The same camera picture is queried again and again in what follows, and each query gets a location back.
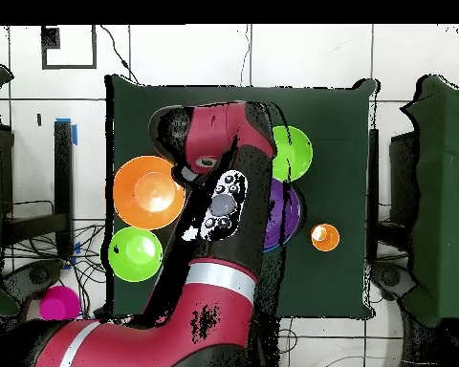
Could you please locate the blue plastic bowl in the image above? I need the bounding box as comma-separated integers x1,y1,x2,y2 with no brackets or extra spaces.
262,242,294,254

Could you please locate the purple plastic bowl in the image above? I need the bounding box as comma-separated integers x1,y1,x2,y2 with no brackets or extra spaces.
262,177,304,251

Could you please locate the black box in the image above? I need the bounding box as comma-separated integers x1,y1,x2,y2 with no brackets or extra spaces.
0,125,15,215
388,131,420,230

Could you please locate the black cable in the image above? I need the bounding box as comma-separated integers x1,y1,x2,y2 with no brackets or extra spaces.
98,24,141,86

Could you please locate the dark square floor frame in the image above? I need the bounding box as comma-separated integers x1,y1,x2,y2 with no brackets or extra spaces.
40,24,98,71

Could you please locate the dark green tablecloth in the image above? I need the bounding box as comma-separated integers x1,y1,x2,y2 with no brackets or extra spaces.
104,74,380,321

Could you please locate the black stand with blue tape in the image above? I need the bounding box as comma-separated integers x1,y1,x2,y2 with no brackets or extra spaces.
1,118,78,261

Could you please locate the orange plastic cup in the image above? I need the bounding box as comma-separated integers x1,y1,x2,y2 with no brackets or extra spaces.
310,223,341,252

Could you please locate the tangle of black cables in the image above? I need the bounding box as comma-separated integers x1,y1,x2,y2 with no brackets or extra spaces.
3,223,108,320

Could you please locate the green plastic bowl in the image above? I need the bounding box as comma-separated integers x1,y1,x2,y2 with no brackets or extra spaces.
271,125,314,184
107,226,164,283

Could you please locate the pink plastic cup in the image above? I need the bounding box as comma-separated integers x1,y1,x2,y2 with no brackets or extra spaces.
38,285,81,321

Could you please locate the large orange plastic bowl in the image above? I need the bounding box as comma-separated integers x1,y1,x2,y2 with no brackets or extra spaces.
112,155,187,231

